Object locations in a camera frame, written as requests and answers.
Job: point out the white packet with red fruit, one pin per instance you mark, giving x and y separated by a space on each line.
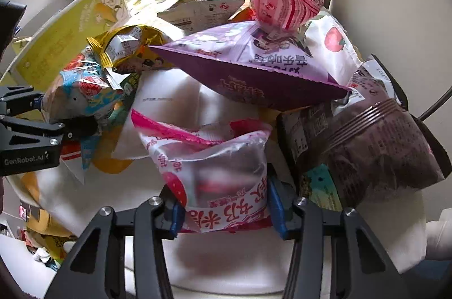
335 48

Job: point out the pink and clear snack packet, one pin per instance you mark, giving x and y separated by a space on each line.
212 171

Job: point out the yellow-green cardboard box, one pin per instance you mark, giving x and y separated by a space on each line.
63 34

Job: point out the golden yellow snack packet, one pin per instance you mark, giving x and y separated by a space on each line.
120 44

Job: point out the white snack packet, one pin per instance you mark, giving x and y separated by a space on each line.
201 11
176 101

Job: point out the yellow packaging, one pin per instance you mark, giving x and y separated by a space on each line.
44 226

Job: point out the pale green snack packet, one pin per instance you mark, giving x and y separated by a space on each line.
321 186

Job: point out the brown snack packet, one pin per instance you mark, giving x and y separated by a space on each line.
374 150

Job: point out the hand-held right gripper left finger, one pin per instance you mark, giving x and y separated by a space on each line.
177 221

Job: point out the cream yellow snack packet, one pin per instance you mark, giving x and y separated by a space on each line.
159 0

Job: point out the purple snack packet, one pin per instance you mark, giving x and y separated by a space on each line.
247 73

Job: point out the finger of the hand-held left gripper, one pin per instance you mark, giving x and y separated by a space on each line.
24 97
39 133

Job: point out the white bag with orange print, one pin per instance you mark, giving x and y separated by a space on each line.
88 200

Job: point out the blue and red snack packet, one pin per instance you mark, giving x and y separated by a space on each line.
84 94

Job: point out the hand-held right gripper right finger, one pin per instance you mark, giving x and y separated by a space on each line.
276 210

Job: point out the black snack packet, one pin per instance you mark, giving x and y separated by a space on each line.
303 133

